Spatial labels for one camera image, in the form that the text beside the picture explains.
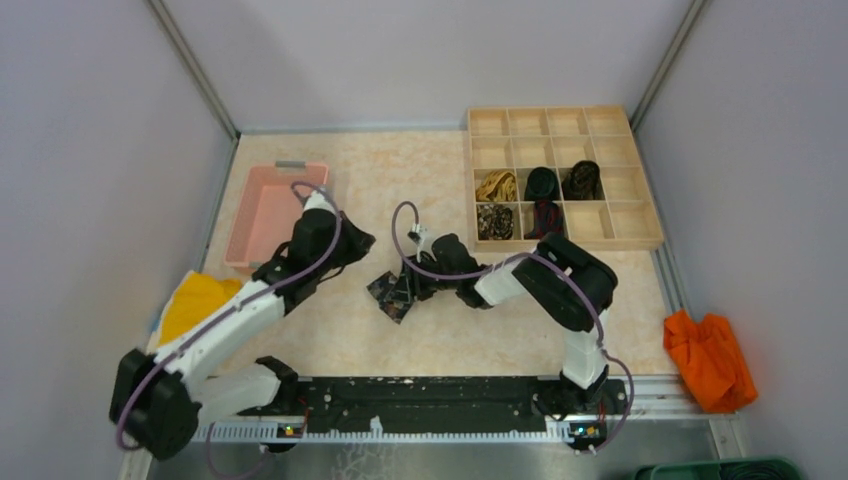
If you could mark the black brown floral rolled tie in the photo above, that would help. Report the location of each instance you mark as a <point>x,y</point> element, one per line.
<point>495,222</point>

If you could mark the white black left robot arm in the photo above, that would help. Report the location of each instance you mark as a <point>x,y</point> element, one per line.
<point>160,399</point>

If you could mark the yellow cloth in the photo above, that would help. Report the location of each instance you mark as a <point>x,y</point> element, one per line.
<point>196,297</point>

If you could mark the pink plastic basket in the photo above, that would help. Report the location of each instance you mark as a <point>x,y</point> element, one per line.
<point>267,211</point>

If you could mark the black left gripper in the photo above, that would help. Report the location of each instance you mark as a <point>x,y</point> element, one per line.
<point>361,241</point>

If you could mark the orange cloth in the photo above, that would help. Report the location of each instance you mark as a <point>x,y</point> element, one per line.
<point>710,362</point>

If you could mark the wooden compartment organizer box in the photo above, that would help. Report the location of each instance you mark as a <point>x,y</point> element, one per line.
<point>521,138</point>

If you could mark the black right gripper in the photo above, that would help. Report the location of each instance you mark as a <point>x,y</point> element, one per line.
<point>420,293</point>

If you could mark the navy floral tie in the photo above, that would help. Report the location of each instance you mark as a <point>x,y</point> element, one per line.
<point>395,294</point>

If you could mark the dark brown rolled tie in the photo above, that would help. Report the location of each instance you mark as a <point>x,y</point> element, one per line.
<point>582,182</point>

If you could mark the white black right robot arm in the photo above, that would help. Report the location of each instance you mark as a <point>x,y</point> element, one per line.
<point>572,286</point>

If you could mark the dark green rolled tie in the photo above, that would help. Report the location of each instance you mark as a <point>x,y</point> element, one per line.
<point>542,185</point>

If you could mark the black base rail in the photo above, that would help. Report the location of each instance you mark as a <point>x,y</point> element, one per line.
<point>439,405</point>

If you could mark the red navy rolled tie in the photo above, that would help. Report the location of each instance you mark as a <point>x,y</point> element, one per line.
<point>547,218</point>

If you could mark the green bin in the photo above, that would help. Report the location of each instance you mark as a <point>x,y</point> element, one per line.
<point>740,469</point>

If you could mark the yellow patterned rolled tie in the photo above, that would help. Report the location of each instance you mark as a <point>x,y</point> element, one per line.
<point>497,186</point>

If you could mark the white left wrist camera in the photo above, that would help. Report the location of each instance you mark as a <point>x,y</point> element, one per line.
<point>317,202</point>

